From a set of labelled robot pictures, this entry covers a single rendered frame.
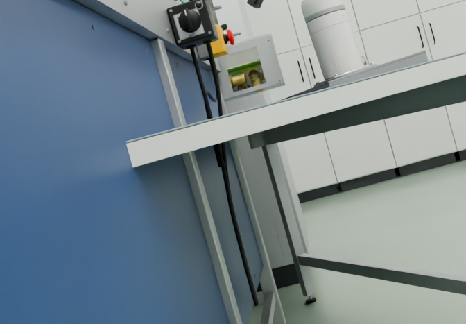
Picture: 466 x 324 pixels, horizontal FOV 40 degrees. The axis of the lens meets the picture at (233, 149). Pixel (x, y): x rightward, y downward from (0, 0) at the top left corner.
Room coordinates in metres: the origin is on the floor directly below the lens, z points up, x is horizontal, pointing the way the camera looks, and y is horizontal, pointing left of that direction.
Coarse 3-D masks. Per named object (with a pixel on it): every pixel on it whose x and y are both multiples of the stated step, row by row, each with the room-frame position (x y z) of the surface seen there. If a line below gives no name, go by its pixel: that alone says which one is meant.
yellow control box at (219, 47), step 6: (216, 24) 1.58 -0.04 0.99; (222, 30) 1.63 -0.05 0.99; (222, 36) 1.58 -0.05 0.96; (216, 42) 1.58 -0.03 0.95; (222, 42) 1.58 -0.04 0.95; (198, 48) 1.59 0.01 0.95; (204, 48) 1.59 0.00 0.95; (216, 48) 1.58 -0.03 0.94; (222, 48) 1.58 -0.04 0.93; (198, 54) 1.59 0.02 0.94; (204, 54) 1.59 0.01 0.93; (216, 54) 1.59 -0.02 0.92; (222, 54) 1.62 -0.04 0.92; (204, 60) 1.64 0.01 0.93
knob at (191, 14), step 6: (186, 12) 1.27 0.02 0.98; (192, 12) 1.28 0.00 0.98; (180, 18) 1.28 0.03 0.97; (186, 18) 1.27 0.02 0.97; (192, 18) 1.28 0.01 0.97; (198, 18) 1.28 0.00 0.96; (180, 24) 1.28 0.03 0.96; (186, 24) 1.28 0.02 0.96; (192, 24) 1.28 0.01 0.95; (198, 24) 1.29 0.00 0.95; (186, 30) 1.28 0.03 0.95; (192, 30) 1.28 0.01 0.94
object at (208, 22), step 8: (200, 0) 1.30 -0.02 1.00; (168, 8) 1.30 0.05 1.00; (176, 8) 1.30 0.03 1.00; (184, 8) 1.30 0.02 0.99; (192, 8) 1.30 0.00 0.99; (200, 8) 1.30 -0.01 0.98; (208, 8) 1.32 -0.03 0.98; (176, 16) 1.30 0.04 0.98; (200, 16) 1.30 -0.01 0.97; (208, 16) 1.30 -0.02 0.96; (176, 24) 1.30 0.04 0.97; (200, 24) 1.30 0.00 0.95; (208, 24) 1.30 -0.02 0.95; (176, 32) 1.30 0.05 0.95; (184, 32) 1.30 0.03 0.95; (200, 32) 1.30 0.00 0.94; (208, 32) 1.30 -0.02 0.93; (216, 32) 1.36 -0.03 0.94; (176, 40) 1.30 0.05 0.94; (184, 40) 1.30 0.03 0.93; (192, 40) 1.30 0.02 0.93; (200, 40) 1.31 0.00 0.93; (208, 40) 1.34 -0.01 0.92; (184, 48) 1.36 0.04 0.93
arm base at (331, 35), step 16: (320, 16) 1.82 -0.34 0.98; (336, 16) 1.81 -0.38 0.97; (320, 32) 1.82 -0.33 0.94; (336, 32) 1.81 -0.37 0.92; (352, 32) 1.85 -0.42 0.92; (320, 48) 1.84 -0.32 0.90; (336, 48) 1.81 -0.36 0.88; (352, 48) 1.82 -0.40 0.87; (320, 64) 1.86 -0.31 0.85; (336, 64) 1.82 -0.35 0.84; (352, 64) 1.82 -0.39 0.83
